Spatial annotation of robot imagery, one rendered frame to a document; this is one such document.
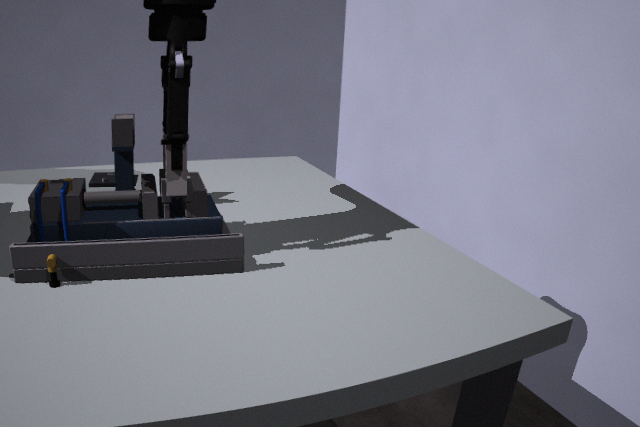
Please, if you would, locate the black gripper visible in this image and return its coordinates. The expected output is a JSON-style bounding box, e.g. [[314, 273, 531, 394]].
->
[[148, 10, 207, 196]]

